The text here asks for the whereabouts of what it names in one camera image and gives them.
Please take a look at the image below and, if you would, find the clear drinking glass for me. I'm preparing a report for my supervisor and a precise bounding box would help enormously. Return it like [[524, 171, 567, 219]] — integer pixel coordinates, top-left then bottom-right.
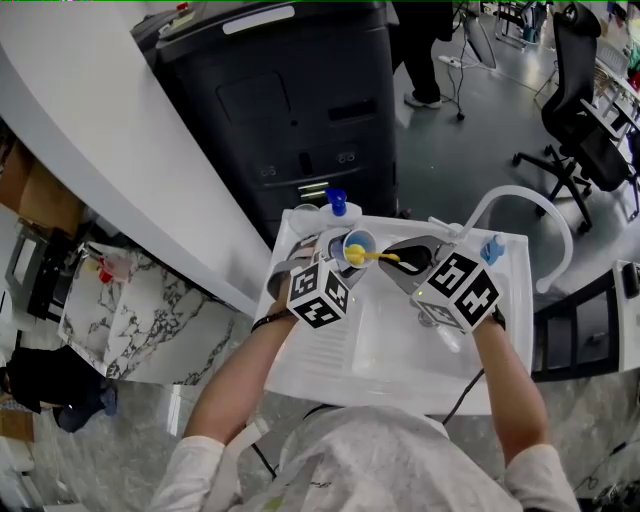
[[416, 303, 465, 352]]

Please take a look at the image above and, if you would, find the person's left forearm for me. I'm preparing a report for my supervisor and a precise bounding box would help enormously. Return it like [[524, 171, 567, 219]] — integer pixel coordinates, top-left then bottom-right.
[[182, 299, 301, 447]]

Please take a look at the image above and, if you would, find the white bottle with blue pump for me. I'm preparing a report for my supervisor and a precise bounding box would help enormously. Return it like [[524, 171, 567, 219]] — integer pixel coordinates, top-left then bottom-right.
[[318, 188, 364, 227]]

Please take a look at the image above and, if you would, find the black cabinet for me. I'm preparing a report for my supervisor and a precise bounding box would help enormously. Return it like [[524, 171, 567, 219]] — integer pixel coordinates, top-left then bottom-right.
[[531, 259, 640, 383]]

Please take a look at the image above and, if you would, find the black office chair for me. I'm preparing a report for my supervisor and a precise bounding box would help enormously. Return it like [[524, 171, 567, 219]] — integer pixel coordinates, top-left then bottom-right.
[[511, 0, 640, 235]]

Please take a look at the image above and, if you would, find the blue cup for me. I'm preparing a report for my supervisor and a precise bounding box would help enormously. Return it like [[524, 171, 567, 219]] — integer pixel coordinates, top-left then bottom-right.
[[342, 228, 377, 269]]

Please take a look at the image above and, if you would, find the person's white shirt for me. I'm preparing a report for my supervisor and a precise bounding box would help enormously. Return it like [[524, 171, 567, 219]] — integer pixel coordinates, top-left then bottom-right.
[[148, 404, 582, 512]]

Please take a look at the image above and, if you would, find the white plastic sink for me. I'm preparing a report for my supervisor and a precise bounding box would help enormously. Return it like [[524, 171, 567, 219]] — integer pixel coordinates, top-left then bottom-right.
[[253, 207, 534, 417]]

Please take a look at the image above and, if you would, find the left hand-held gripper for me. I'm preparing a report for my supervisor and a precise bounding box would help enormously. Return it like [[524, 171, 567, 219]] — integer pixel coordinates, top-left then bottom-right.
[[268, 233, 369, 330]]

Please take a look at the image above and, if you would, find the large black printer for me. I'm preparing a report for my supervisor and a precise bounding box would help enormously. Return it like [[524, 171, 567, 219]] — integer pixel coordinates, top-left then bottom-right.
[[130, 0, 400, 251]]

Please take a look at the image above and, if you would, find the white curved faucet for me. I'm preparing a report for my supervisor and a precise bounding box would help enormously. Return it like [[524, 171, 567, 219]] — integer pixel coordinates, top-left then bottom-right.
[[428, 184, 574, 295]]

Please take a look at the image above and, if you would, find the marble pattern counter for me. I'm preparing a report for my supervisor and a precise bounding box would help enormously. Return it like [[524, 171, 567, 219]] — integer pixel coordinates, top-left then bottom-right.
[[57, 239, 237, 387]]

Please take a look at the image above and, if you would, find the yellow brush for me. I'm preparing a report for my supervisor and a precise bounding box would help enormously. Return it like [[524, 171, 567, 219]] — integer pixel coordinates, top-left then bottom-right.
[[345, 243, 402, 267]]

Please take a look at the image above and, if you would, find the clear glass bowl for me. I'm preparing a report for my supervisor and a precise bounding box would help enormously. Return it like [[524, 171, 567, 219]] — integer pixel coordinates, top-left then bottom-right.
[[290, 203, 322, 235]]

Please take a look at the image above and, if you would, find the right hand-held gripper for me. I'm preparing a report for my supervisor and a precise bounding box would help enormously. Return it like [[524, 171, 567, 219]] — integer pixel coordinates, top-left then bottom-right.
[[378, 235, 502, 334]]

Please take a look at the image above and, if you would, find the red cup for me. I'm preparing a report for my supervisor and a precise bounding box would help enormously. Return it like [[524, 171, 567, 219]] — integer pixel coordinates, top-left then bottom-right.
[[96, 256, 127, 285]]

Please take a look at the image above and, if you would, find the person's right forearm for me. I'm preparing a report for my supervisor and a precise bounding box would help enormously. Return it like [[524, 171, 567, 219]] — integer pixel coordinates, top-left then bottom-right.
[[469, 319, 551, 467]]

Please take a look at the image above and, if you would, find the black cable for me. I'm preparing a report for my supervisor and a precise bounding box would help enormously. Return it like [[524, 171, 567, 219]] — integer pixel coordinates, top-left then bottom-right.
[[441, 367, 487, 427]]

